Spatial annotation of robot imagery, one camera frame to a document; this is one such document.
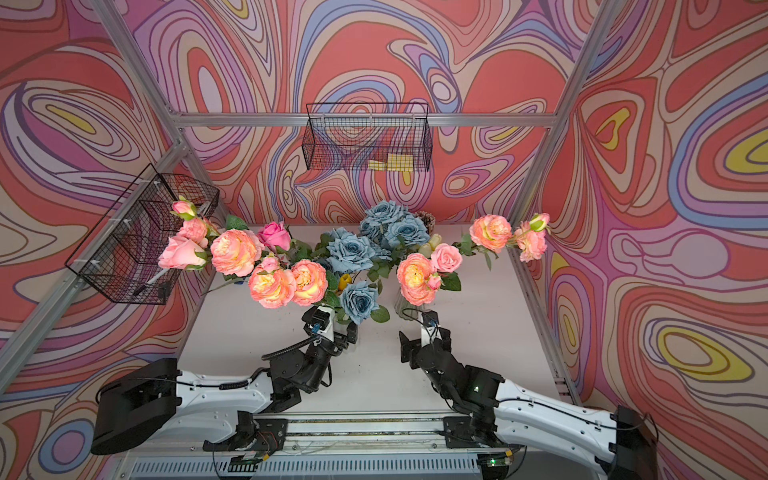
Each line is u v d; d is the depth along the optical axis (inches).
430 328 25.6
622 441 17.2
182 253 17.0
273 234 19.1
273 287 17.9
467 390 22.3
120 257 27.7
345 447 28.7
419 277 21.3
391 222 26.6
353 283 22.6
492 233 21.0
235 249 17.4
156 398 18.6
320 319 22.8
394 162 35.8
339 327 24.8
